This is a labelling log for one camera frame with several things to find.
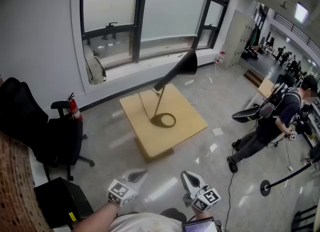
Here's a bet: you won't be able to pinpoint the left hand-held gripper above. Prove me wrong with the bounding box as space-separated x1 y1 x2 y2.
107 168 149 207

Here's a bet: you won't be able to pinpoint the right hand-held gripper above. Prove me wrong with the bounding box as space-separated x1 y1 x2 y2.
180 170 222 213

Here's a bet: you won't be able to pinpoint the black desk lamp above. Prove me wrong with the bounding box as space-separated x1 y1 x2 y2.
149 48 198 129

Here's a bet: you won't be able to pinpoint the person's right forearm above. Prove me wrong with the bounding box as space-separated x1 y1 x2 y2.
191 207 213 221

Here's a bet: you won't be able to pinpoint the person's left forearm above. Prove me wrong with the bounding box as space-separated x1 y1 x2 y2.
72 202 120 232

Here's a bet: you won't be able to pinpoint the pale yellow table top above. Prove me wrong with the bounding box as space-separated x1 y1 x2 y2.
246 77 276 109

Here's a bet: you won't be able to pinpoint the small wooden table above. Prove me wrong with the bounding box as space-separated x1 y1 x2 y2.
119 83 209 164

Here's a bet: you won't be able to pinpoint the small monitor screen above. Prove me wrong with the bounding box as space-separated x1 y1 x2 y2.
182 217 222 232

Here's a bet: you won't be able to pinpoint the person's white shirt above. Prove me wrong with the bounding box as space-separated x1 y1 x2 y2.
108 212 185 232

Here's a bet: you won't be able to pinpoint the black box with yellow label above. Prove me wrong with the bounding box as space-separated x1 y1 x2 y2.
33 177 95 230

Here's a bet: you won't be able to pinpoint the black shell seat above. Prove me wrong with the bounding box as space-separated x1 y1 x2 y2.
231 105 261 124

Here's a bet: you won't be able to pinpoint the black office chair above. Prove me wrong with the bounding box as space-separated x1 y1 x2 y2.
0 77 96 182

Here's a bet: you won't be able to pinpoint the red fire extinguisher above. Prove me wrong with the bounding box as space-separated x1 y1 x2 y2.
67 92 84 122

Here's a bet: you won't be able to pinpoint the grey backpack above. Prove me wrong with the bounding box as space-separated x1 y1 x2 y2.
83 44 108 86

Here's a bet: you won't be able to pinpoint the wooden step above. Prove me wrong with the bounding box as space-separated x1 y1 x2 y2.
243 68 265 88

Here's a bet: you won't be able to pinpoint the beige lockers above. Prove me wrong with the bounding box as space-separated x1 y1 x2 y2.
221 9 256 71

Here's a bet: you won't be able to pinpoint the group of people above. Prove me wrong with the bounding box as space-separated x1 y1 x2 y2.
274 45 308 79

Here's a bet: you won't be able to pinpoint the black-framed window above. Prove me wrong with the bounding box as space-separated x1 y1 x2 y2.
79 0 234 64

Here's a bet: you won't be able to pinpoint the black balcony railing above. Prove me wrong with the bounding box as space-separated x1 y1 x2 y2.
273 12 320 52

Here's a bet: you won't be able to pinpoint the small rectangular ceiling light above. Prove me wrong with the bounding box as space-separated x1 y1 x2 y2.
294 2 309 24

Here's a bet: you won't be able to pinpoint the black floor cable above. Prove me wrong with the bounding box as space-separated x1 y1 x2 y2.
223 172 236 232

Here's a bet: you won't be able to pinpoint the black thin cable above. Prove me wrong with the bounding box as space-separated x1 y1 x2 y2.
138 88 161 121

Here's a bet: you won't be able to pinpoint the black stanchion post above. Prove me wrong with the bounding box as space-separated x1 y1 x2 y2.
259 162 313 197

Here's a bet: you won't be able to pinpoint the white floor cable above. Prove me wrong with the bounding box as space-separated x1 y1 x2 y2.
191 60 218 106

